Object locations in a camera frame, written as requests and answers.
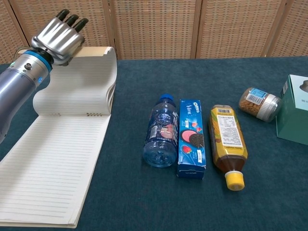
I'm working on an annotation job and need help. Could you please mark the woven rattan folding screen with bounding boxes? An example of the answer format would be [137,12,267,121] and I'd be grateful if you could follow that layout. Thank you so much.
[0,0,308,64]

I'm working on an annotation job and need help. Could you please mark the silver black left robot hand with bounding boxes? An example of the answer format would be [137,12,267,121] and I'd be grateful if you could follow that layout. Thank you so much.
[31,9,89,66]

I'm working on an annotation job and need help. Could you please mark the clear jar of nuts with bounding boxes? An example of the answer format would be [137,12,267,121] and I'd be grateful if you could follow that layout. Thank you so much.
[238,87,282,123]

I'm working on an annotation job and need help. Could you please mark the blue plastic water bottle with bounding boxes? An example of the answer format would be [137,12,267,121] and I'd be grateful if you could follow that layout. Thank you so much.
[142,93,179,168]

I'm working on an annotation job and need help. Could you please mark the blue Oreo cookie box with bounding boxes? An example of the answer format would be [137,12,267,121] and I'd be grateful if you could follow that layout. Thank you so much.
[177,98,207,180]

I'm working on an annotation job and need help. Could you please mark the yellow-capped tea bottle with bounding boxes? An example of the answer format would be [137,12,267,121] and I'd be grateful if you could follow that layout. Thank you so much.
[208,104,248,191]

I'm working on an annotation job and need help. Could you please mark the teal speaker box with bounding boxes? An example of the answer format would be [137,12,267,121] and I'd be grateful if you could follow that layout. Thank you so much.
[275,74,308,146]

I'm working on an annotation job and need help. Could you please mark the tan spiral lined notebook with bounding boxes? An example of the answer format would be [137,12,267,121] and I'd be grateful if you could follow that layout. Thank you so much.
[0,46,118,229]

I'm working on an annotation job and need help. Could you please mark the dark blue tablecloth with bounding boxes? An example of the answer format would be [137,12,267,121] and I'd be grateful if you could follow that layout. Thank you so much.
[0,56,308,231]

